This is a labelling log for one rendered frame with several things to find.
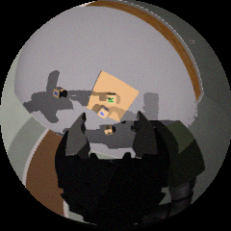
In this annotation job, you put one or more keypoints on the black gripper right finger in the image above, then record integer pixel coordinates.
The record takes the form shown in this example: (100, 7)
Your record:
(150, 146)

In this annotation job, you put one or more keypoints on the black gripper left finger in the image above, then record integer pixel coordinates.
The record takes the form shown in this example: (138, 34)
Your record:
(73, 147)

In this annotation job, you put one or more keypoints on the tan square mat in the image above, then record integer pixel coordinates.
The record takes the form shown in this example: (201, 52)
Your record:
(107, 83)

